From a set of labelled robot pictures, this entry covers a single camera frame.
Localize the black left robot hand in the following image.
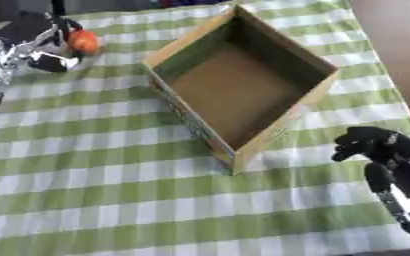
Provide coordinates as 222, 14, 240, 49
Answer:
0, 11, 86, 74

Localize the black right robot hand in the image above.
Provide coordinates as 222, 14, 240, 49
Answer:
329, 125, 410, 241

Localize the orange toy fruit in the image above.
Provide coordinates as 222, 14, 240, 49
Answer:
66, 29, 102, 55

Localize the tan cardboard box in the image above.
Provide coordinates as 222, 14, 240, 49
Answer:
140, 4, 342, 176

